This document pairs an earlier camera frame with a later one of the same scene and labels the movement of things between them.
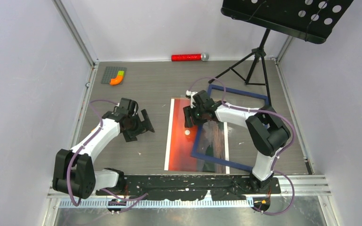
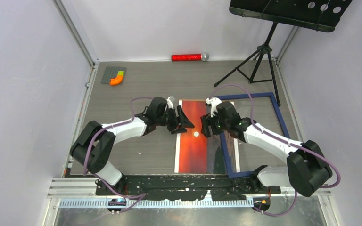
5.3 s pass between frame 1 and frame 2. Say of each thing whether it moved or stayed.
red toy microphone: stayed
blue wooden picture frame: moved
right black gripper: moved
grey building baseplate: stayed
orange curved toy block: stayed
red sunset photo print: moved
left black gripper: moved
